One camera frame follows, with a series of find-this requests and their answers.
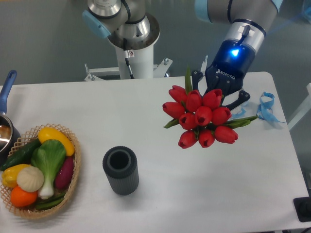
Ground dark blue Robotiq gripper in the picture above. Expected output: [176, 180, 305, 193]
[191, 40, 255, 110]

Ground red tulip bouquet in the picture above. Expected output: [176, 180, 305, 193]
[162, 68, 258, 149]

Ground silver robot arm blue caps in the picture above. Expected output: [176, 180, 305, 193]
[82, 0, 282, 109]

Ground dark grey ribbed vase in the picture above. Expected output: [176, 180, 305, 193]
[103, 146, 139, 196]

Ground blue ribbon strip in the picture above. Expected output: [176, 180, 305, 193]
[230, 92, 286, 123]

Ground black device at table edge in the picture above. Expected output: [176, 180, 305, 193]
[293, 197, 311, 222]

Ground purple sweet potato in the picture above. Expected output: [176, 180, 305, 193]
[54, 157, 74, 189]

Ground green bok choy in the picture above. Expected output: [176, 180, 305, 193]
[31, 139, 66, 200]

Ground woven wicker basket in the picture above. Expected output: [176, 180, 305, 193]
[0, 123, 81, 219]

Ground green cucumber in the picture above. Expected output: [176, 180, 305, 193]
[0, 138, 41, 171]

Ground cream garlic bulb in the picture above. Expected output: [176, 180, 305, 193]
[17, 166, 44, 192]

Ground green bean pod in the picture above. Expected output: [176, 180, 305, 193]
[35, 192, 65, 211]

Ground yellow bell pepper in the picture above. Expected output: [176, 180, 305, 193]
[1, 164, 31, 188]

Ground orange fruit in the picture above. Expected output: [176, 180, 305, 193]
[10, 186, 38, 207]

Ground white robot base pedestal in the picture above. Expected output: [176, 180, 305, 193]
[84, 44, 173, 82]

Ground white frame right edge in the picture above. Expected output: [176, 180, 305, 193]
[288, 83, 311, 131]

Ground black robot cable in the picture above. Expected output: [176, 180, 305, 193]
[122, 38, 135, 80]

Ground blue handled steel saucepan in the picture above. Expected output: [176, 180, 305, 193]
[0, 70, 20, 165]

